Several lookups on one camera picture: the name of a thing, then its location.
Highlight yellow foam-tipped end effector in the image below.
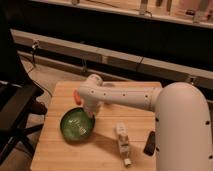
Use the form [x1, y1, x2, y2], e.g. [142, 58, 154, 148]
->
[88, 112, 94, 118]

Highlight green ceramic bowl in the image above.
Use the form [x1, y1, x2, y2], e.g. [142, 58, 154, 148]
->
[60, 107, 95, 142]

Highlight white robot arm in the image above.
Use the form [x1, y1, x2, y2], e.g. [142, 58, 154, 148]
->
[78, 74, 213, 171]

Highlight orange carrot toy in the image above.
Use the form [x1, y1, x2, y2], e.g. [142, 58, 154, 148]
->
[73, 91, 81, 105]

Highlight white plastic bottle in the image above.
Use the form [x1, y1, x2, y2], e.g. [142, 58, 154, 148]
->
[115, 123, 131, 167]

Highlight black remote control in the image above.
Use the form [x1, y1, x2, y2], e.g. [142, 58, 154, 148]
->
[143, 131, 155, 156]

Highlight black office chair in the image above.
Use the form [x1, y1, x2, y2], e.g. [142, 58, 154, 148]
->
[0, 18, 47, 165]

